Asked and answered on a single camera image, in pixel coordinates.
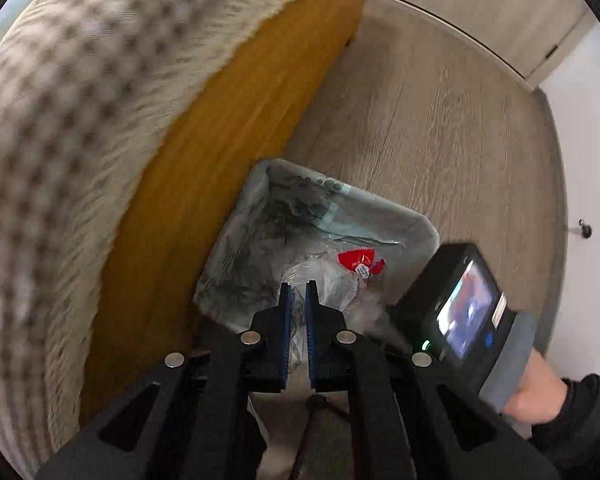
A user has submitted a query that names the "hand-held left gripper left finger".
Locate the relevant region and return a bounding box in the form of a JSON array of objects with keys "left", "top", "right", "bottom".
[{"left": 35, "top": 282, "right": 294, "bottom": 480}]

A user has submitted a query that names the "red wrapper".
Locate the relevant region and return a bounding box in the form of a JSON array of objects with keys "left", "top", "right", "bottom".
[{"left": 338, "top": 248, "right": 385, "bottom": 279}]

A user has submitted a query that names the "grey plastic trash bin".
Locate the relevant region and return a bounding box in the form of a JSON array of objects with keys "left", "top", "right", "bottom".
[{"left": 194, "top": 158, "right": 440, "bottom": 367}]

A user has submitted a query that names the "clear plastic wrapper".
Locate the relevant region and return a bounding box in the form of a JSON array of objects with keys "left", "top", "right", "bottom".
[{"left": 280, "top": 252, "right": 383, "bottom": 368}]

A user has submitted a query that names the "printed plastic bin liner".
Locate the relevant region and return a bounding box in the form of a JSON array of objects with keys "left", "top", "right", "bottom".
[{"left": 200, "top": 162, "right": 431, "bottom": 311}]

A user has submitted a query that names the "orange wooden bed frame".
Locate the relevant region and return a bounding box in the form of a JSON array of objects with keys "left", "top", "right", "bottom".
[{"left": 79, "top": 0, "right": 379, "bottom": 427}]

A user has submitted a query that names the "light wooden wardrobe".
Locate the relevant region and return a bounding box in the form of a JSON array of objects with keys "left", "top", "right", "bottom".
[{"left": 367, "top": 0, "right": 597, "bottom": 92}]

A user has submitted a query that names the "checked beige blanket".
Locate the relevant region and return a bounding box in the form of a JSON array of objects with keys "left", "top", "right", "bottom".
[{"left": 0, "top": 0, "right": 349, "bottom": 477}]

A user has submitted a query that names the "black cable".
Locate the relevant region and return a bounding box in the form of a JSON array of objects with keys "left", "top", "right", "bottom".
[{"left": 289, "top": 394, "right": 352, "bottom": 480}]

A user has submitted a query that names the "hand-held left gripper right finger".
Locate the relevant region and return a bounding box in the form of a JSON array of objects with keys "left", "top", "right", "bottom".
[{"left": 305, "top": 280, "right": 562, "bottom": 480}]

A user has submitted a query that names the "person's right hand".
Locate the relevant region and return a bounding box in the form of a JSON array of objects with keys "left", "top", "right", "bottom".
[{"left": 500, "top": 355, "right": 572, "bottom": 425}]

